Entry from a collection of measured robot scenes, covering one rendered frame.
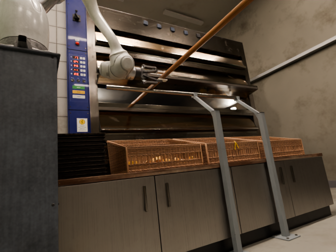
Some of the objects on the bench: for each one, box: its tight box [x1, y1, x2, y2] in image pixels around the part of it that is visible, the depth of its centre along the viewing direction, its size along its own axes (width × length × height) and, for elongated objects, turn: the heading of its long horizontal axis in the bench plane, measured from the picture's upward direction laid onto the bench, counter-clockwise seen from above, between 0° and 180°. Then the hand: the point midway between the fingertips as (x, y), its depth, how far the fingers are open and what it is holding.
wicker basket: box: [107, 139, 204, 175], centre depth 164 cm, size 49×56×28 cm
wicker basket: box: [224, 136, 305, 159], centre depth 222 cm, size 49×56×28 cm
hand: (162, 76), depth 151 cm, fingers open, 5 cm apart
